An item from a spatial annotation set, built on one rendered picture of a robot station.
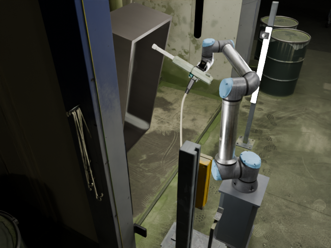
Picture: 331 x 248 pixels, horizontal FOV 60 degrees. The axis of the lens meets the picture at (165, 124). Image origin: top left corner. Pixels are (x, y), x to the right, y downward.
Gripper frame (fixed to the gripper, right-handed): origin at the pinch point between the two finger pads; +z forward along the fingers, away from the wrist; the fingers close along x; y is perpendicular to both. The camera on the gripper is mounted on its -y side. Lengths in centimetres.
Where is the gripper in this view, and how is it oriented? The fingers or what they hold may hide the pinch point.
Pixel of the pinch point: (194, 76)
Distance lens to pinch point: 203.4
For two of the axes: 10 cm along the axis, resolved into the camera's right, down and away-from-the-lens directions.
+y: -3.5, 6.6, 6.6
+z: -4.2, 5.2, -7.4
